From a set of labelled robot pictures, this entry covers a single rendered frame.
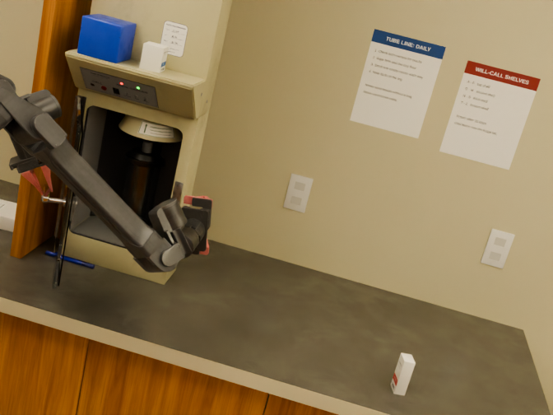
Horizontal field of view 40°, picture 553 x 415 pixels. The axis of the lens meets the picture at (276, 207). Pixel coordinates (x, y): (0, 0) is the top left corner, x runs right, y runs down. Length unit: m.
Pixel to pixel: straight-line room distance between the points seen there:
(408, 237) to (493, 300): 0.33
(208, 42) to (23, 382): 0.96
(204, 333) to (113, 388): 0.26
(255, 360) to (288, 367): 0.08
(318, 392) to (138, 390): 0.44
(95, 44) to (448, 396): 1.19
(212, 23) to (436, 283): 1.09
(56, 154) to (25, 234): 0.59
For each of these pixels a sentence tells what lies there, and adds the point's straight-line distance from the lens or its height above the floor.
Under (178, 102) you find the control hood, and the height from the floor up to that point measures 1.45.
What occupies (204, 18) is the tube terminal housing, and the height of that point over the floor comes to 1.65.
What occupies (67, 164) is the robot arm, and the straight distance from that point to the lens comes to 1.55.
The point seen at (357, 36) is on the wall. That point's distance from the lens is 2.26.
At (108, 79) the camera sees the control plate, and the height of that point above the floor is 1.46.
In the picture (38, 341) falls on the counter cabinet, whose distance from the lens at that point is 1.96.
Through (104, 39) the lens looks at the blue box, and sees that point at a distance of 1.85.
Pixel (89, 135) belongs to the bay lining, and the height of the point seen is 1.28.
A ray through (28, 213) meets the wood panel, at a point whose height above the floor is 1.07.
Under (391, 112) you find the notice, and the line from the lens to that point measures 2.28.
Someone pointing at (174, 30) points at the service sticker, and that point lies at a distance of 1.91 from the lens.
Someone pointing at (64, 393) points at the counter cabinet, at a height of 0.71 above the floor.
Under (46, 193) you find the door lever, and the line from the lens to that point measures 1.82.
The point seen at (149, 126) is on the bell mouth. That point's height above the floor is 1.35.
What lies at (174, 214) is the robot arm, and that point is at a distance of 1.66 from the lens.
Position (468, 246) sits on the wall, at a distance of 2.39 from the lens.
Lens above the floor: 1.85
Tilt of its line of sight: 19 degrees down
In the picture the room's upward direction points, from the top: 14 degrees clockwise
